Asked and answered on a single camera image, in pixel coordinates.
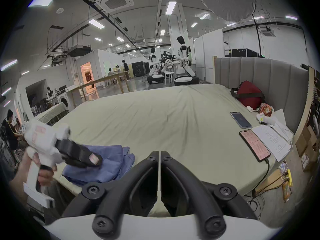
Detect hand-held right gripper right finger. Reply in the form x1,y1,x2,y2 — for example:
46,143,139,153
160,150,258,238

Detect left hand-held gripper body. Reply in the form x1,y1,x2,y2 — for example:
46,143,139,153
23,121,76,209

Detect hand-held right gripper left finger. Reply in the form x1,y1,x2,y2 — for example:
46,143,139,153
61,150,159,238

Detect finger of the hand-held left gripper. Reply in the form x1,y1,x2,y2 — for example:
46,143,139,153
64,158,88,169
65,140,103,166

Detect person's left forearm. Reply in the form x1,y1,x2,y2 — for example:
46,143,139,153
9,180,29,208

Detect person's left hand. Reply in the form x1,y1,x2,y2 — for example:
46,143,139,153
14,149,58,202

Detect blue garment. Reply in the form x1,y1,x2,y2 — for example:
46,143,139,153
62,145,136,187

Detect white washing machine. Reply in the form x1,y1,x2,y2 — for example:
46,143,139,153
58,90,76,111

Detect long wooden table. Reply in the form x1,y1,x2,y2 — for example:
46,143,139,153
65,71,131,102

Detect phone with pink screen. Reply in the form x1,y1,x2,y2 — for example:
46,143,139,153
239,129,271,162

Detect bed with pale green sheet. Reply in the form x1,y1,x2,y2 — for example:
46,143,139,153
40,83,293,197

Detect phone with dark blue screen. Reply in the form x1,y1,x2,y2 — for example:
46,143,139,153
230,112,253,129

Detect white paper sheets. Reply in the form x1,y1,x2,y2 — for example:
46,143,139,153
251,125,292,162

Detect colourful snack packet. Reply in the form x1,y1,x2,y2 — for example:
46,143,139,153
258,102,275,117

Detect white paper bag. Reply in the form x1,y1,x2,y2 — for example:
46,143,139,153
271,108,294,142

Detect small white humanoid robot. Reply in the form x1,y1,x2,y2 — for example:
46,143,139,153
147,47,166,85

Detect red bag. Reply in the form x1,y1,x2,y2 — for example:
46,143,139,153
230,80,266,110

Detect white round stool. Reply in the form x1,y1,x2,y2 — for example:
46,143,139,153
163,71,176,86

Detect brown carton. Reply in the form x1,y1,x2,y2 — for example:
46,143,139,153
295,124,320,172

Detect tall white humanoid robot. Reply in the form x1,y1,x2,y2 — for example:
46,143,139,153
174,36,200,87

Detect grey padded headboard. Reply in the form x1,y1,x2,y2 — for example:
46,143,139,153
214,56,310,135

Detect long black equipment case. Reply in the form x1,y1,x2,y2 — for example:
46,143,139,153
231,48,259,58

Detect black charging cable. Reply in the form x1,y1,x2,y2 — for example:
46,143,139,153
252,158,271,198

